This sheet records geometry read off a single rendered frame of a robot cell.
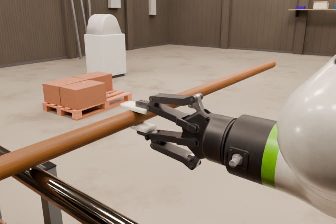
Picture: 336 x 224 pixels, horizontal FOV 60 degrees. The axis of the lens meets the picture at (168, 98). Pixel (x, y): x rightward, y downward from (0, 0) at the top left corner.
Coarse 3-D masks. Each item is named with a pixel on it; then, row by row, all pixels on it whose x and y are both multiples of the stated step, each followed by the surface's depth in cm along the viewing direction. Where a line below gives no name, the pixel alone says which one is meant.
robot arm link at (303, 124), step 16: (320, 80) 25; (304, 96) 24; (320, 96) 23; (288, 112) 25; (304, 112) 24; (320, 112) 23; (288, 128) 25; (304, 128) 23; (320, 128) 22; (288, 144) 25; (304, 144) 23; (320, 144) 22; (288, 160) 26; (304, 160) 24; (320, 160) 22; (304, 176) 25; (320, 176) 23; (320, 192) 27
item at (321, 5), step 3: (315, 3) 924; (318, 3) 919; (321, 3) 914; (324, 3) 909; (327, 3) 909; (315, 6) 926; (318, 6) 921; (321, 6) 916; (324, 6) 911; (327, 6) 916
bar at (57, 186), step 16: (16, 176) 41; (32, 176) 39; (48, 176) 39; (48, 192) 37; (64, 192) 36; (80, 192) 35; (48, 208) 87; (64, 208) 35; (80, 208) 33; (96, 208) 32; (112, 208) 33
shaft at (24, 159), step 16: (272, 64) 113; (224, 80) 82; (240, 80) 91; (128, 112) 54; (80, 128) 46; (96, 128) 47; (112, 128) 50; (32, 144) 41; (48, 144) 41; (64, 144) 43; (80, 144) 45; (0, 160) 36; (16, 160) 37; (32, 160) 39; (48, 160) 41; (0, 176) 36
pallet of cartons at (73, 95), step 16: (64, 80) 437; (80, 80) 437; (96, 80) 461; (48, 96) 418; (64, 96) 399; (80, 96) 389; (96, 96) 412; (112, 96) 490; (128, 96) 471; (64, 112) 411; (80, 112) 393; (96, 112) 417
